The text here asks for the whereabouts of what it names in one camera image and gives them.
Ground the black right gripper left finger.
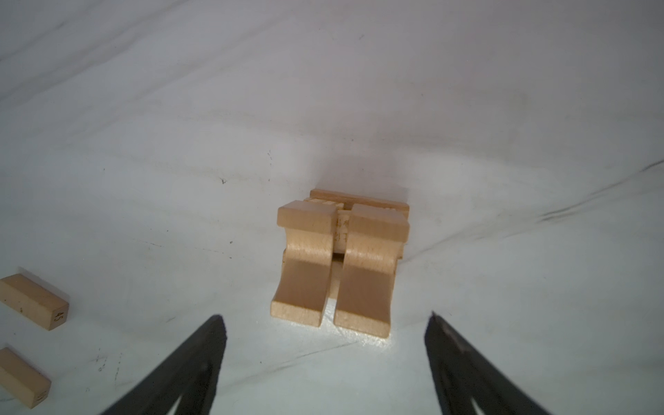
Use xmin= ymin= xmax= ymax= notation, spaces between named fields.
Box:
xmin=104 ymin=315 xmax=228 ymax=414

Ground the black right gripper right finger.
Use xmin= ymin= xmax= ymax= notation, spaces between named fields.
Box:
xmin=425 ymin=313 xmax=549 ymax=415

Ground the wood arch block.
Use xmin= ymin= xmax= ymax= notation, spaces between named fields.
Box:
xmin=270 ymin=201 xmax=338 ymax=327
xmin=334 ymin=204 xmax=410 ymax=338

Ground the plain wood block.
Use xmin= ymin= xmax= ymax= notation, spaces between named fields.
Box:
xmin=334 ymin=204 xmax=410 ymax=257
xmin=1 ymin=348 xmax=51 ymax=409
xmin=309 ymin=188 xmax=410 ymax=217

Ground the engraved long wood block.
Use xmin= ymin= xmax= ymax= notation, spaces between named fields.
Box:
xmin=278 ymin=252 xmax=344 ymax=299

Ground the numbered long wood block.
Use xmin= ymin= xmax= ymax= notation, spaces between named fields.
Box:
xmin=1 ymin=273 xmax=69 ymax=331

